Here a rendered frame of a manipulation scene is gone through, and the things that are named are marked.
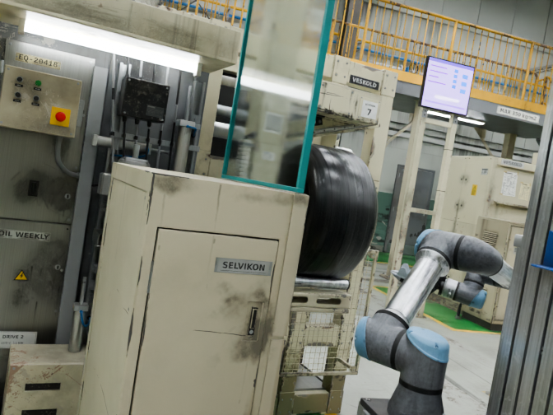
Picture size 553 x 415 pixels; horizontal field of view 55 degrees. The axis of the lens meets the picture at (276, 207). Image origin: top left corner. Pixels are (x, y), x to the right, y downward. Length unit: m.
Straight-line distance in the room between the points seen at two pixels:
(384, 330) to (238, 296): 0.46
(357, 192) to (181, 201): 1.04
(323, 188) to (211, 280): 0.90
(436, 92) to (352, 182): 4.14
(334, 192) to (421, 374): 0.83
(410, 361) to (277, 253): 0.47
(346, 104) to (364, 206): 0.65
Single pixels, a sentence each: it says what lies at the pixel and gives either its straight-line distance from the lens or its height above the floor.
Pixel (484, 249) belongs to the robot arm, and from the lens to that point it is 1.78.
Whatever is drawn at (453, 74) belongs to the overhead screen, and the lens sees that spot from 6.31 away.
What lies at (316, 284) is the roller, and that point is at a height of 0.90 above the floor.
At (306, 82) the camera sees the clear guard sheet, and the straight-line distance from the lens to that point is 1.40.
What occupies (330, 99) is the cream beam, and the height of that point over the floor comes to 1.70.
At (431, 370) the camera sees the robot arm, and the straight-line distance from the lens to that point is 1.50.
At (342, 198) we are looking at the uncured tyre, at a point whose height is 1.26.
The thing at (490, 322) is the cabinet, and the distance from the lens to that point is 6.56.
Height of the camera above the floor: 1.29
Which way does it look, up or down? 3 degrees down
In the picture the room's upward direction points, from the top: 9 degrees clockwise
